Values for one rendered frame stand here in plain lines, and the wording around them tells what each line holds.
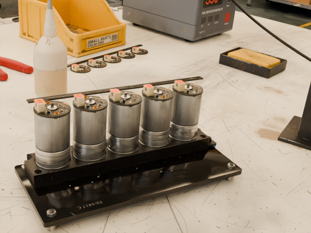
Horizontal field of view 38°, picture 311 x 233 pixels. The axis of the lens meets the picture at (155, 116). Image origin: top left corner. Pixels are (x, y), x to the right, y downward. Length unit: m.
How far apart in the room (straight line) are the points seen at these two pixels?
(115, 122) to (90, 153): 0.03
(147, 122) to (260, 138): 0.13
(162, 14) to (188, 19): 0.05
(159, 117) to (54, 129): 0.08
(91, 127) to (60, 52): 0.16
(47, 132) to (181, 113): 0.11
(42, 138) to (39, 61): 0.17
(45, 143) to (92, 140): 0.03
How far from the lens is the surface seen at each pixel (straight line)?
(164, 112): 0.35
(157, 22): 0.73
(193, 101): 0.36
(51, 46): 0.47
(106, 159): 0.34
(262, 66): 0.60
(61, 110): 0.32
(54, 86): 0.48
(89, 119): 0.32
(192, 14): 0.69
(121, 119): 0.33
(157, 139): 0.36
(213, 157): 0.38
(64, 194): 0.32
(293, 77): 0.63
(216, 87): 0.55
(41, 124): 0.31
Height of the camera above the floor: 0.95
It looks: 26 degrees down
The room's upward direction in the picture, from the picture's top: 5 degrees clockwise
